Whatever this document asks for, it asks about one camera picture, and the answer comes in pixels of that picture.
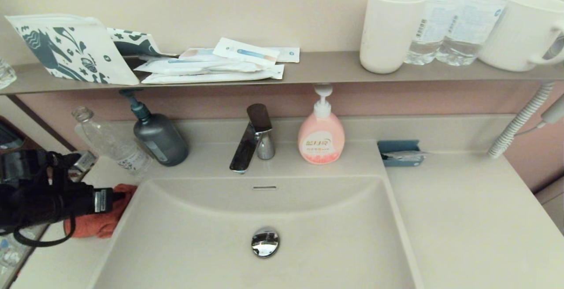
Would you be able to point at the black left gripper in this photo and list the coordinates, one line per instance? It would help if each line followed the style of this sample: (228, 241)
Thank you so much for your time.
(39, 201)

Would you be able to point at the orange towel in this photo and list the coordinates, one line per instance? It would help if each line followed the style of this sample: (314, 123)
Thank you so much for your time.
(101, 225)

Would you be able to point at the chrome sink faucet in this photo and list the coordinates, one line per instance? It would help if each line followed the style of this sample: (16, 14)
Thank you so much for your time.
(246, 148)

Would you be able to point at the beige sink basin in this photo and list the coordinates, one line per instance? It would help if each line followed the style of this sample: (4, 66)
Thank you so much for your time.
(330, 236)

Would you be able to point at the empty clear plastic bottle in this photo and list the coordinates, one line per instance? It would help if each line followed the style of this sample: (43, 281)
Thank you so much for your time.
(112, 143)

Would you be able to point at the dark grey pump bottle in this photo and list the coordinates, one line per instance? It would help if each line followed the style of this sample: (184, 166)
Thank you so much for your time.
(159, 141)

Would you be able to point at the plastic wrapped water bottle pack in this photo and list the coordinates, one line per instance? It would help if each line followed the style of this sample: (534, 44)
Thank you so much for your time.
(13, 258)

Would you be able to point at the black bin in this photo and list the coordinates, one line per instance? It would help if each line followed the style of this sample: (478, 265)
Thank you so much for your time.
(9, 137)

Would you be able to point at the wrapped toothbrush packet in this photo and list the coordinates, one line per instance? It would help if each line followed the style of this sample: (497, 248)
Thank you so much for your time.
(193, 65)

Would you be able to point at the chrome drain stopper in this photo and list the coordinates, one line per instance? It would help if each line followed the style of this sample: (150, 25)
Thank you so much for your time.
(265, 241)

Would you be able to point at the large white blue patterned pouch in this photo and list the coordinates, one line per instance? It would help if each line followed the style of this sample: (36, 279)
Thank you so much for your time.
(77, 46)

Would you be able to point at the small white blue patterned pouch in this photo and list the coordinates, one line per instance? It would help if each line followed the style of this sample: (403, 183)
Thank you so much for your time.
(135, 41)

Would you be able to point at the long white plastic packet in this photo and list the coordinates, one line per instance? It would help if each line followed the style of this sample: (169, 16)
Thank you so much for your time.
(219, 77)

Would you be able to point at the white sachet pink print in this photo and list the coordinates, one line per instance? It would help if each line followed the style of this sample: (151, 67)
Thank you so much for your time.
(197, 53)

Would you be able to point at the clear drinking glass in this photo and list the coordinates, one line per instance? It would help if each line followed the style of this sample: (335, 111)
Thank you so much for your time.
(6, 75)

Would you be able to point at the white sachet blue orange stripe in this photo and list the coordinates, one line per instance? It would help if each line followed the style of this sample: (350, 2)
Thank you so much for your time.
(246, 52)

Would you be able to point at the pink soap pump bottle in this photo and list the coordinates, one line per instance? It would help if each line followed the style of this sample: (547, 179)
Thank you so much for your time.
(321, 139)

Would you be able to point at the white sachet blue logo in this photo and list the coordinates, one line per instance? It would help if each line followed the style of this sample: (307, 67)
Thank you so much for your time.
(288, 54)

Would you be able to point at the blue soap holder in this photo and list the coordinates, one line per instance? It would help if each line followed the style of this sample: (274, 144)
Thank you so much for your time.
(396, 146)

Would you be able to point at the silver sachet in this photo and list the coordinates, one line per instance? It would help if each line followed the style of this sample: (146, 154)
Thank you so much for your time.
(405, 156)

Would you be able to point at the white tumbler cup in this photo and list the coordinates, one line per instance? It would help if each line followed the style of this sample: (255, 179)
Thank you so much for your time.
(388, 33)

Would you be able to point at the clear water bottle white label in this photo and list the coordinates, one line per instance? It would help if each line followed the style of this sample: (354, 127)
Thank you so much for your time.
(435, 24)
(477, 24)

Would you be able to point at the grey hair dryer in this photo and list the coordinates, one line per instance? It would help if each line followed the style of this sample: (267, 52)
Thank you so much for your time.
(554, 112)

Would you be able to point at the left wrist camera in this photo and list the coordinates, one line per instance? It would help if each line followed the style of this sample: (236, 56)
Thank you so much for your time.
(83, 162)

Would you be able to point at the grey wall shelf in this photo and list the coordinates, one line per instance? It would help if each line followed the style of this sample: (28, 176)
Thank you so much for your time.
(326, 66)

